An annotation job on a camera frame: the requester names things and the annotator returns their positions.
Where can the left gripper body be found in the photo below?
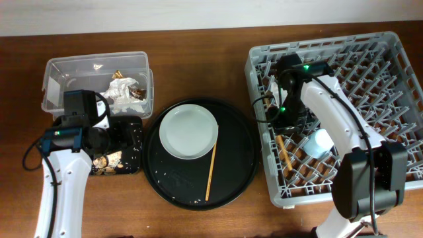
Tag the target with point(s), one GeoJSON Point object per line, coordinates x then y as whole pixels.
{"type": "Point", "coordinates": [119, 137]}

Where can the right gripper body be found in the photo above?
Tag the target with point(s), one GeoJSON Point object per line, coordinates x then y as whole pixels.
{"type": "Point", "coordinates": [289, 116]}

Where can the white paper waste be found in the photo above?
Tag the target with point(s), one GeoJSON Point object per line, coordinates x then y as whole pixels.
{"type": "Point", "coordinates": [125, 90]}

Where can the wooden chopstick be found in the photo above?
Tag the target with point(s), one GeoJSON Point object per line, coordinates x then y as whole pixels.
{"type": "Point", "coordinates": [279, 139]}
{"type": "Point", "coordinates": [208, 187]}

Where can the blue cup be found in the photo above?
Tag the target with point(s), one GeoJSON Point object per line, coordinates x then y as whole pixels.
{"type": "Point", "coordinates": [318, 144]}

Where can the grey round plate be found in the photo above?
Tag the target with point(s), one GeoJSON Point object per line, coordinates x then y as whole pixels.
{"type": "Point", "coordinates": [188, 131]}

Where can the food scraps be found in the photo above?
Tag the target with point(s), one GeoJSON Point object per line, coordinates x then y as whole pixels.
{"type": "Point", "coordinates": [108, 164]}

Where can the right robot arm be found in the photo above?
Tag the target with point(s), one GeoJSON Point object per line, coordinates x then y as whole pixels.
{"type": "Point", "coordinates": [370, 180]}

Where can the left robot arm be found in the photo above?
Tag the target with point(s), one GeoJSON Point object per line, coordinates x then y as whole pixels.
{"type": "Point", "coordinates": [61, 208]}

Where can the clear plastic waste bin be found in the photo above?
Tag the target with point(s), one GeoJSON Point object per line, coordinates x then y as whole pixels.
{"type": "Point", "coordinates": [94, 72]}

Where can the grey dishwasher rack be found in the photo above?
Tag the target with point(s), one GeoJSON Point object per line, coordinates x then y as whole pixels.
{"type": "Point", "coordinates": [375, 74]}

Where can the black rectangular tray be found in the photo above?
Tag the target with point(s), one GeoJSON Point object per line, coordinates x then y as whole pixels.
{"type": "Point", "coordinates": [90, 141]}

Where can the round black serving tray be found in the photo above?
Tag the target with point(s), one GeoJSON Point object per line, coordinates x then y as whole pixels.
{"type": "Point", "coordinates": [183, 182]}

